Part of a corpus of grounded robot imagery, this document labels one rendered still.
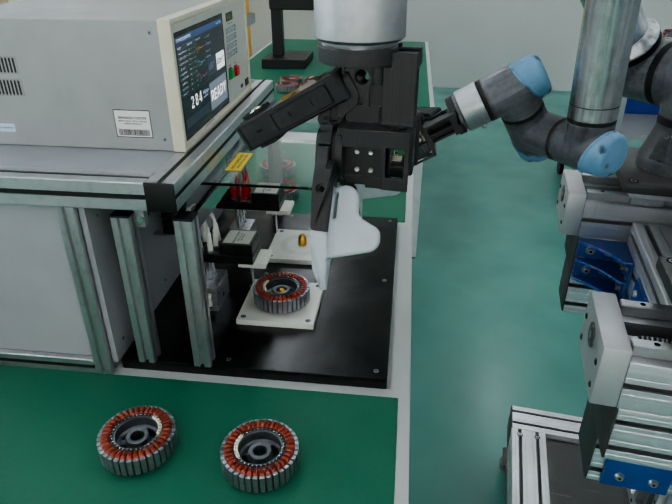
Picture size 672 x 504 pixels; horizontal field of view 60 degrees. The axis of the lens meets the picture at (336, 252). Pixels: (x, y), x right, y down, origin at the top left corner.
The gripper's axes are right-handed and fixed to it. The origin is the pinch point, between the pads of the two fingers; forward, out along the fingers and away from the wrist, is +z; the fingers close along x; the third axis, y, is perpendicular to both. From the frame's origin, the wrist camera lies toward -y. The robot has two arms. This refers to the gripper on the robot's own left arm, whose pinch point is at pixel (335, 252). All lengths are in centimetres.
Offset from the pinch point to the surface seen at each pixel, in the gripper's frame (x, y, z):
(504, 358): 138, 30, 116
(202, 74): 45, -36, -6
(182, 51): 37, -35, -12
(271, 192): 64, -32, 23
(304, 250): 64, -24, 37
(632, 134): 262, 84, 61
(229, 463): 1.8, -15.8, 36.5
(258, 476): 1.3, -11.4, 37.3
